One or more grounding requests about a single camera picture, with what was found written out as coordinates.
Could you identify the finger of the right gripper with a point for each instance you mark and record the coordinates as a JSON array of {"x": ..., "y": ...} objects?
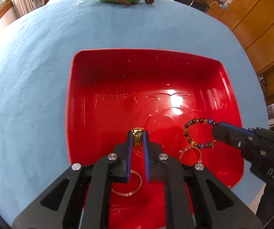
[
  {"x": 234, "y": 129},
  {"x": 238, "y": 141}
]

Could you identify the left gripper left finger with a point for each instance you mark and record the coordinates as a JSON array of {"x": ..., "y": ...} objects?
[{"x": 80, "y": 196}]

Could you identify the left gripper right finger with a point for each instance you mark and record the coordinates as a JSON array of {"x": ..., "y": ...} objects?
[{"x": 194, "y": 197}]

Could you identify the wooden bead bracelet gold charm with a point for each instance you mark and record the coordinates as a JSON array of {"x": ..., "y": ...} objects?
[{"x": 137, "y": 138}]

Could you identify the red tin box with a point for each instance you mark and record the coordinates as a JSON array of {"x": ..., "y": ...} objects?
[{"x": 112, "y": 91}]

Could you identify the wooden wardrobe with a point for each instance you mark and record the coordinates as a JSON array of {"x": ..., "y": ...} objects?
[{"x": 252, "y": 22}]

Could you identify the blue table cloth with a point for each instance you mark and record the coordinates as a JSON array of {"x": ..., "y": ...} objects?
[{"x": 36, "y": 52}]

